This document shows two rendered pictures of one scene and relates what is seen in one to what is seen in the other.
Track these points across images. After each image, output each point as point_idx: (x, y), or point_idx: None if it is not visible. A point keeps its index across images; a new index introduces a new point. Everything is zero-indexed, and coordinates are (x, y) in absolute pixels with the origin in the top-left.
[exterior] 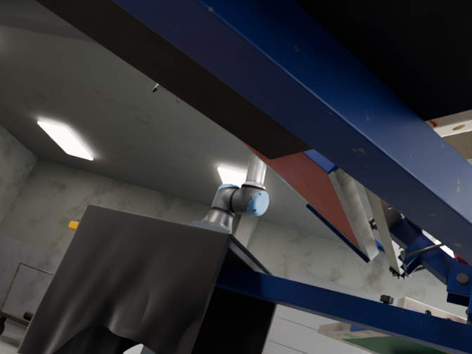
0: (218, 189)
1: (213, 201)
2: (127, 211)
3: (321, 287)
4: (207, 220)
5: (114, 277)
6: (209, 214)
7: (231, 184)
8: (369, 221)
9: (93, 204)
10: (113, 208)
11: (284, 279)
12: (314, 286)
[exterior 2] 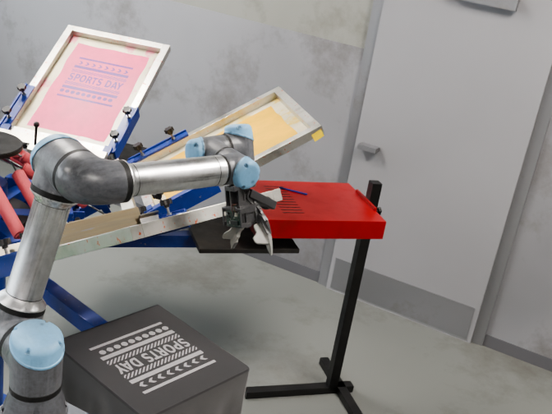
0: (63, 348)
1: (61, 375)
2: (218, 346)
3: (83, 303)
4: (65, 400)
5: None
6: (62, 393)
7: (52, 323)
8: (8, 243)
9: (244, 363)
10: (228, 352)
11: (99, 315)
12: (86, 305)
